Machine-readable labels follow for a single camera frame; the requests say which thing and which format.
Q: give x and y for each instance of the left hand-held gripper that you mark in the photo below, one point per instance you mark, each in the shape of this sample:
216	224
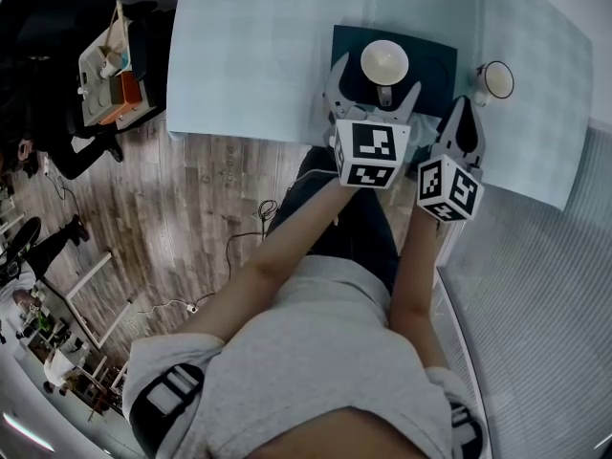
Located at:
373	146

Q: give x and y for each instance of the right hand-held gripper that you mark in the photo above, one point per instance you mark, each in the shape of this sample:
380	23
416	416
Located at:
449	189

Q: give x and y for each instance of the white mug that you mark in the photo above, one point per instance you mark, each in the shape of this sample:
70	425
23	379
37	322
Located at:
498	80
385	60

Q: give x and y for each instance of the dark teal box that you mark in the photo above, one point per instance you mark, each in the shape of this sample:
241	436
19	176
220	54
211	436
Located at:
430	74

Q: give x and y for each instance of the person's right forearm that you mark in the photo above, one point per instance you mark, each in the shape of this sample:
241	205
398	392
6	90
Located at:
416	275

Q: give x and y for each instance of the person's left forearm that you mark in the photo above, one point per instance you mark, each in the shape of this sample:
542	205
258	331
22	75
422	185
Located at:
296	242

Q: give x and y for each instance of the light blue checked tablecloth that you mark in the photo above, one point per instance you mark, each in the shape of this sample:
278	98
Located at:
248	65

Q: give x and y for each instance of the person's dark trousers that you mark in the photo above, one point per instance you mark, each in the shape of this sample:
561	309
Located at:
354	227

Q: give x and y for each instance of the cart with orange box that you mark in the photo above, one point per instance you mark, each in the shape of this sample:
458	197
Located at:
153	50

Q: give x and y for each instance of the orange box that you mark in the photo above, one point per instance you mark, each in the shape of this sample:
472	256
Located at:
131	93

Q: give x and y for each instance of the person's grey t-shirt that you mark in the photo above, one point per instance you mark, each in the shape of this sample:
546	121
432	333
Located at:
325	352

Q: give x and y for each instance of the grey plastic storage box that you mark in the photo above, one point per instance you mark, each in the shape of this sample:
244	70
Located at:
93	103

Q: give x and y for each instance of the black office chair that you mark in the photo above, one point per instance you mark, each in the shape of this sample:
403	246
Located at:
57	12

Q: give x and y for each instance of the black round stool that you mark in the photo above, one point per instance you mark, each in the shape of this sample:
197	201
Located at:
24	239

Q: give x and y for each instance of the cluttered storage shelf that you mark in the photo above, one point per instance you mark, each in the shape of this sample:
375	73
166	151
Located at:
48	328

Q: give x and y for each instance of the white metal table frame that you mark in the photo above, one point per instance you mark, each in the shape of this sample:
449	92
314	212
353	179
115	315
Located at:
91	273

